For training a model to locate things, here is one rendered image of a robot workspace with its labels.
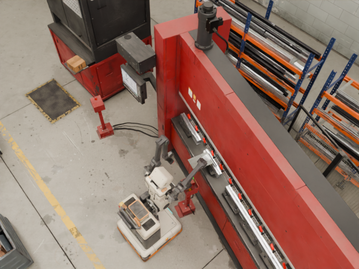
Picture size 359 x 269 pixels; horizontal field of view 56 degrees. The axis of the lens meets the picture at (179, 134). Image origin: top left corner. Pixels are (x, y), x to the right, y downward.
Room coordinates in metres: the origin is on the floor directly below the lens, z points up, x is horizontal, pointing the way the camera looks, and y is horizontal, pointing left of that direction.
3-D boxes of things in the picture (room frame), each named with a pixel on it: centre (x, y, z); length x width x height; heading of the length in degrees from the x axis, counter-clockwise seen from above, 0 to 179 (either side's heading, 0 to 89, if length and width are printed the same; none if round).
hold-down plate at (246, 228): (1.30, -0.83, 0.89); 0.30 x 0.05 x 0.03; 29
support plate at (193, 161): (2.14, -0.28, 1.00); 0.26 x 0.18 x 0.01; 119
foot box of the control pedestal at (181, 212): (1.92, -0.13, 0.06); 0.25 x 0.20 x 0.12; 116
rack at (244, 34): (4.30, -1.08, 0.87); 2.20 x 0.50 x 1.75; 43
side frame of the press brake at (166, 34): (3.15, -0.09, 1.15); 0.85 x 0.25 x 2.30; 119
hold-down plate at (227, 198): (1.65, -0.64, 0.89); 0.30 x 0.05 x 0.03; 29
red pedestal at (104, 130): (3.20, 1.24, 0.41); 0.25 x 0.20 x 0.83; 119
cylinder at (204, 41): (2.74, -0.27, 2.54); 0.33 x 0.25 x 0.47; 29
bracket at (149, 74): (3.23, 0.45, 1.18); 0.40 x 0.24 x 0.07; 29
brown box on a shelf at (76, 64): (3.73, 1.61, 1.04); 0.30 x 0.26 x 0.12; 43
